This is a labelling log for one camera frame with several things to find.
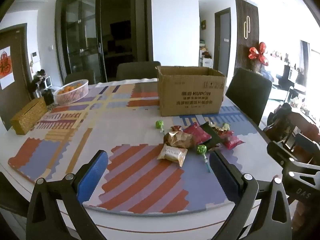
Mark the slatted wooden panel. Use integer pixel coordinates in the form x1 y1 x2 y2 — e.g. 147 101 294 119
234 0 260 71

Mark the white basket of oranges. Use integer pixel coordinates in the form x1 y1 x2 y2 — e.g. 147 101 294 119
54 79 89 105

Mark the green lollipop with teal stick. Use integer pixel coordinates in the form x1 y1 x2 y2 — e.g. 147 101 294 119
196 144 211 173

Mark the brown cardboard box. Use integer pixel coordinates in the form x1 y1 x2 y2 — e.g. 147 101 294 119
156 65 227 117

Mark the red foil balloon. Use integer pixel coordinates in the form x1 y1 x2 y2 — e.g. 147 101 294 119
248 42 269 67

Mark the patterned table mat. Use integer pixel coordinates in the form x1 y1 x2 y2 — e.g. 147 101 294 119
7 80 265 215

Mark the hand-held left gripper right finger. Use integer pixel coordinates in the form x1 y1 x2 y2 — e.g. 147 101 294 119
209 150 293 240

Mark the black snack packet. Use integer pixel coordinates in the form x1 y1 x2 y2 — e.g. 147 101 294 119
200 121 225 151

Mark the large red snack packet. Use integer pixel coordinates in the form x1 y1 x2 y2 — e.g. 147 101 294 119
184 122 212 143

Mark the dark glass sliding door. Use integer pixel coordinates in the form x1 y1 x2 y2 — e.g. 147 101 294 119
55 0 153 83

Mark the dark interior door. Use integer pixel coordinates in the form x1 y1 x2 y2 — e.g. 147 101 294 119
214 7 232 71

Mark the brown door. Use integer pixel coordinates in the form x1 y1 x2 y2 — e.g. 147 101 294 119
0 23 33 131

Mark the woven tissue box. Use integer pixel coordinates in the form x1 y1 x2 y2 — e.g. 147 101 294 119
10 97 48 135

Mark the dark dining chair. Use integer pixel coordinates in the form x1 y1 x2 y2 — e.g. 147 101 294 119
64 70 96 85
116 61 162 80
225 67 272 125

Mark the white and gold snack packet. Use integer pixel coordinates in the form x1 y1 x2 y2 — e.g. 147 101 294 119
157 144 188 167

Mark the pile of oranges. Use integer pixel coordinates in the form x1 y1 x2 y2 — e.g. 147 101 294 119
57 83 83 95

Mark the green lollipop with pale stick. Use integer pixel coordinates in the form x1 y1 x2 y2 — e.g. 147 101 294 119
155 120 165 137

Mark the small red snack packet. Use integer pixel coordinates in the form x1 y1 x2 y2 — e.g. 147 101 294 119
221 131 245 150

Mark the crinkled gold snack packet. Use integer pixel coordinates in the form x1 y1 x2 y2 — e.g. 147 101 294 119
163 131 195 149

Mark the brown wooden chair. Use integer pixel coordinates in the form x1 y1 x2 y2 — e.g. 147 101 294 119
262 110 320 165

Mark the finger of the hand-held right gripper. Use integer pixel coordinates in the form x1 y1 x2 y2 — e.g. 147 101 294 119
282 165 320 181
266 141 320 167

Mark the black figurine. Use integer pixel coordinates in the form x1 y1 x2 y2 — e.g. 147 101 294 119
32 69 47 90

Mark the dark bag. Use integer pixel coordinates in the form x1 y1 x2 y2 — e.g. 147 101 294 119
267 102 293 132

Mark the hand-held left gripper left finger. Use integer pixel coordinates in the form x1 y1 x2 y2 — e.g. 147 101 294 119
26 149 109 240

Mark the red and white door poster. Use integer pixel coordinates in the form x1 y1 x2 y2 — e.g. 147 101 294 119
0 46 15 89

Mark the white shelf with items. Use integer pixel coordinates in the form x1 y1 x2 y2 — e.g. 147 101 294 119
199 39 213 68

